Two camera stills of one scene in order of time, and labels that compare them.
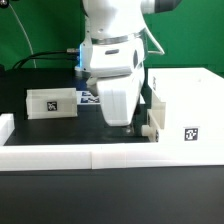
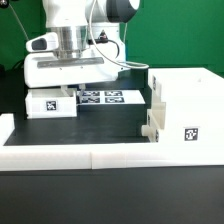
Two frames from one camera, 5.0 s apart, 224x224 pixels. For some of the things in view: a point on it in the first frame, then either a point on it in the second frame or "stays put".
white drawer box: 156,120 stays put
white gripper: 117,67 -> 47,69
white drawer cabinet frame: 194,105 stays put
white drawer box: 47,103 stays put
